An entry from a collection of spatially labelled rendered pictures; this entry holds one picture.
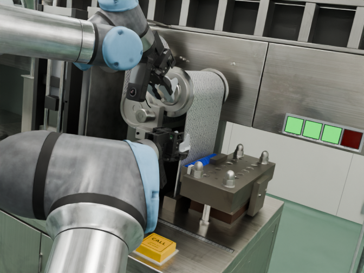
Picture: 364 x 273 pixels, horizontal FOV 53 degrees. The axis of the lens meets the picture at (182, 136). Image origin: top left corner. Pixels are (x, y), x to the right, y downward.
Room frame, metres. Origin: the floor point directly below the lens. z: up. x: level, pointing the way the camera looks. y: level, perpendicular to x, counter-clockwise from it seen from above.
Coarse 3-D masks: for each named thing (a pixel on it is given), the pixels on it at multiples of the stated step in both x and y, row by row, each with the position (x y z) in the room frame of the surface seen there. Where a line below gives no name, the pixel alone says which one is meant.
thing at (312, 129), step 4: (308, 124) 1.19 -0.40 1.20; (312, 124) 1.18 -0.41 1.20; (316, 124) 1.18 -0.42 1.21; (320, 124) 1.17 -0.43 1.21; (304, 128) 1.19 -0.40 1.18; (308, 128) 1.19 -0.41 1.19; (312, 128) 1.18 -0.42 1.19; (316, 128) 1.18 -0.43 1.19; (320, 128) 1.17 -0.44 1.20; (304, 132) 1.19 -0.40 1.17; (308, 132) 1.19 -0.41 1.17; (312, 132) 1.18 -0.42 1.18; (316, 132) 1.18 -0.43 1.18; (312, 136) 1.18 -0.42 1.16; (316, 136) 1.17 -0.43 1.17
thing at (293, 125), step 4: (288, 116) 1.22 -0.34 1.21; (288, 120) 1.22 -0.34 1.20; (292, 120) 1.21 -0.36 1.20; (296, 120) 1.21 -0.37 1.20; (300, 120) 1.20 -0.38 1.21; (288, 124) 1.22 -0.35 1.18; (292, 124) 1.21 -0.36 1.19; (296, 124) 1.21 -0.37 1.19; (300, 124) 1.20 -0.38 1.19; (288, 128) 1.22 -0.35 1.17; (292, 128) 1.21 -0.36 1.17; (296, 128) 1.21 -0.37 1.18; (300, 128) 1.20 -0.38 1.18; (292, 132) 1.21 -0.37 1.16; (296, 132) 1.20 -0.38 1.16; (300, 132) 1.20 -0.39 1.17
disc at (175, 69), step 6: (174, 72) 1.07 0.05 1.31; (180, 72) 1.06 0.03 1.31; (186, 78) 1.05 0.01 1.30; (192, 84) 1.04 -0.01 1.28; (192, 90) 1.04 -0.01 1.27; (192, 96) 1.04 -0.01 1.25; (156, 102) 1.09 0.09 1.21; (186, 102) 1.05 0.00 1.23; (192, 102) 1.04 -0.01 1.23; (186, 108) 1.04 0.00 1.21; (168, 114) 1.07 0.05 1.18; (174, 114) 1.06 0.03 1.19; (180, 114) 1.05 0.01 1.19
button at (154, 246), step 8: (144, 240) 0.79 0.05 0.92; (152, 240) 0.79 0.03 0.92; (160, 240) 0.80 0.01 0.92; (168, 240) 0.81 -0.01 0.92; (144, 248) 0.76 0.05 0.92; (152, 248) 0.76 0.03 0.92; (160, 248) 0.77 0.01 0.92; (168, 248) 0.77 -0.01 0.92; (152, 256) 0.75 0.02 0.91; (160, 256) 0.74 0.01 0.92
